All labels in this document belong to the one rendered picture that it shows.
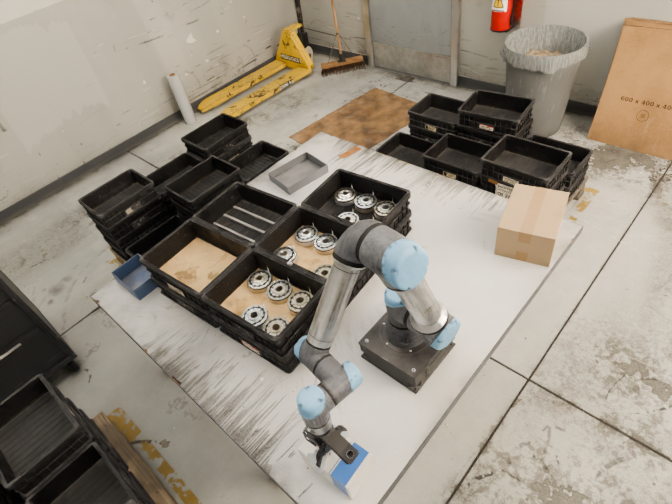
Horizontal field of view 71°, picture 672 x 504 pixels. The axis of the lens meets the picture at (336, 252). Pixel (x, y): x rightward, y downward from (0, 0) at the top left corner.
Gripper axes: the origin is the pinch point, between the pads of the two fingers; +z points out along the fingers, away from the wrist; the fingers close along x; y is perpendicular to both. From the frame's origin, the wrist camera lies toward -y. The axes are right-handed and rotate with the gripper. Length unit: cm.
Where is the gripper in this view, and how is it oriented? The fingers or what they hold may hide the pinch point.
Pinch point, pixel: (335, 455)
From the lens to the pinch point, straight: 158.2
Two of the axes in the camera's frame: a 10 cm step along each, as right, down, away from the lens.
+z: 1.5, 6.9, 7.0
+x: -6.2, 6.2, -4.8
